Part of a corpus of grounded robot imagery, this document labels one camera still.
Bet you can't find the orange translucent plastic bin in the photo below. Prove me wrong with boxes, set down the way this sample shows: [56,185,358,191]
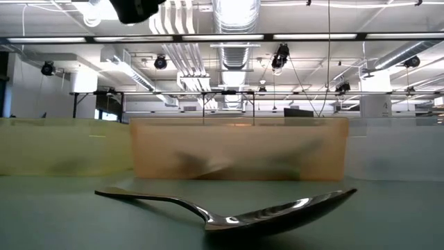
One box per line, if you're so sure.
[128,116,350,181]

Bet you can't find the dark background monitor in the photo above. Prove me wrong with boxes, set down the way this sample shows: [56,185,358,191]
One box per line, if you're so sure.
[283,108,315,119]

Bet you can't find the black overhead light bar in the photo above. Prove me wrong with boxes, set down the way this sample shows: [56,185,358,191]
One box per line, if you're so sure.
[0,32,444,44]

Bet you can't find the all-metal spoon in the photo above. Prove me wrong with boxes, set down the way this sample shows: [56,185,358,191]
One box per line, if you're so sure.
[94,187,358,239]

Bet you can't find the black-framed background table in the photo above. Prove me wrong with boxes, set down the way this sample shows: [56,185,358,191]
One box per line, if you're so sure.
[69,90,257,121]

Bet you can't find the white room pillar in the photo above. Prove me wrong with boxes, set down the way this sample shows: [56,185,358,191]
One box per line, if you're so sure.
[359,94,393,121]

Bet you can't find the yellow translucent plastic bin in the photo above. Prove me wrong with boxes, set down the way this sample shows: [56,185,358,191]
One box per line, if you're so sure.
[0,117,135,176]

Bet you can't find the clear plastic bin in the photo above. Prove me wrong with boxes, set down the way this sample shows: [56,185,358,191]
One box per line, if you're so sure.
[345,117,444,181]

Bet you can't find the white rectangular vent duct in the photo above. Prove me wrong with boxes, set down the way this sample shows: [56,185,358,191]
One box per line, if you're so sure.
[100,51,180,108]

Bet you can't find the black ceiling-mounted camera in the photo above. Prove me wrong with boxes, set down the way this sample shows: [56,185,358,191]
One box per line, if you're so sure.
[271,43,291,69]
[153,54,169,71]
[40,60,56,76]
[334,81,351,95]
[404,55,421,69]

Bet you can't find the wide silver ribbed duct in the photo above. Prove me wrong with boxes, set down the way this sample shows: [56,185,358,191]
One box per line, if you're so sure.
[212,0,262,109]

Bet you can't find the thin hanging cable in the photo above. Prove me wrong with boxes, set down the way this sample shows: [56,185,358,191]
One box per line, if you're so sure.
[317,0,332,118]

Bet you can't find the narrow silver ceiling duct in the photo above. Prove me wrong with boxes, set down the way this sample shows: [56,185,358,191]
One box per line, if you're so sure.
[373,39,444,71]

